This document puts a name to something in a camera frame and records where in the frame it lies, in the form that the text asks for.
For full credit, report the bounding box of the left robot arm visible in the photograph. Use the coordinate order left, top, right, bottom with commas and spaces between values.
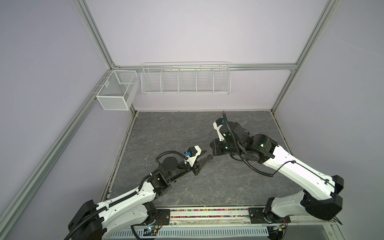
65, 146, 213, 240

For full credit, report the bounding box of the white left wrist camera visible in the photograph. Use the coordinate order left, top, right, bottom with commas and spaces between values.
185, 146, 202, 167

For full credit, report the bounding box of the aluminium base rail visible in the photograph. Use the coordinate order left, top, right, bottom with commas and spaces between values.
80, 205, 340, 240

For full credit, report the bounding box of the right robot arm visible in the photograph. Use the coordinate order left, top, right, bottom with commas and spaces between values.
210, 113, 344, 224

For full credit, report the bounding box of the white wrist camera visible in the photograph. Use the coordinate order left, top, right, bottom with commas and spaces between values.
213, 118, 225, 142
185, 146, 202, 167

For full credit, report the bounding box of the aluminium enclosure frame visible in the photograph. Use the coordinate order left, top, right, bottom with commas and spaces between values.
0, 0, 343, 240

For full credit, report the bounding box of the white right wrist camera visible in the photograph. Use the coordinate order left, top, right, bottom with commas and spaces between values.
213, 118, 225, 142

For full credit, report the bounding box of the white mesh box basket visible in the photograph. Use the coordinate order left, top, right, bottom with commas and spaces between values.
97, 70, 140, 111

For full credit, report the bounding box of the white wire shelf basket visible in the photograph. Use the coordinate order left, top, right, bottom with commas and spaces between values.
141, 62, 232, 95

